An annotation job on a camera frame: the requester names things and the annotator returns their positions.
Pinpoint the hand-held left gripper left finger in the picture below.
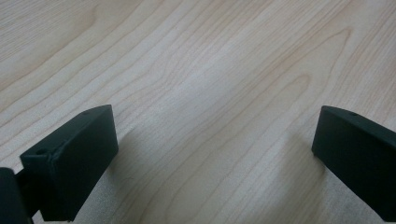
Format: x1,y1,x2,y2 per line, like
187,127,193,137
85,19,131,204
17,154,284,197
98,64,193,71
20,104,120,222

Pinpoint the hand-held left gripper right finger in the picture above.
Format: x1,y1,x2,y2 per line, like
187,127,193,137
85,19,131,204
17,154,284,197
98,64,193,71
311,105,396,223

